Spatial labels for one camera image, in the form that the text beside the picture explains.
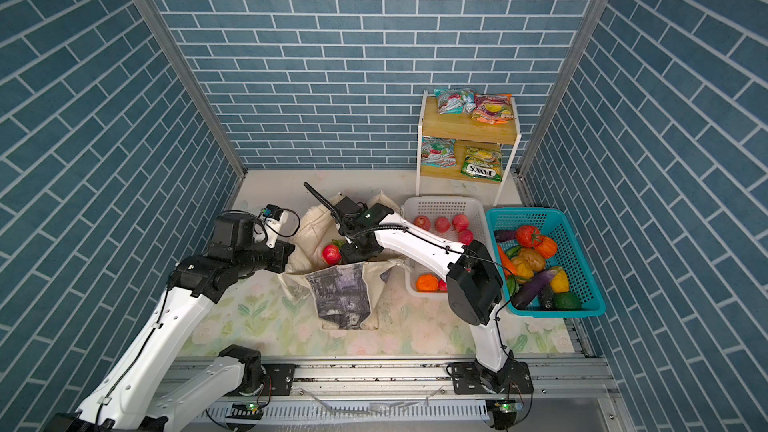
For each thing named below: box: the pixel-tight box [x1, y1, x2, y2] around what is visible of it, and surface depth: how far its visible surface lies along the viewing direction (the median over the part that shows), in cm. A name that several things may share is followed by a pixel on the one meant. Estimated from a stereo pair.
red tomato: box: [516, 225, 541, 248], surface depth 96 cm
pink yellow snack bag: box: [471, 93, 514, 125], surface depth 91 cm
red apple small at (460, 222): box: [452, 214, 469, 232], surface depth 102 cm
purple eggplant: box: [511, 266, 562, 310], surface depth 88 cm
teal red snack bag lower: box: [421, 136, 457, 169], surface depth 103 cm
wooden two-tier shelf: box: [416, 90, 522, 206], surface depth 98 cm
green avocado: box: [553, 292, 583, 311], surface depth 84 cm
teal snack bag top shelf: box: [433, 88, 476, 115], surface depth 91 cm
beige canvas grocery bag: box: [280, 191, 405, 330], surface depth 74 cm
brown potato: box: [518, 247, 545, 272], surface depth 93 cm
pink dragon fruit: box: [321, 239, 345, 265], surface depth 88 cm
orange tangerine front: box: [416, 274, 439, 292], surface depth 86 cm
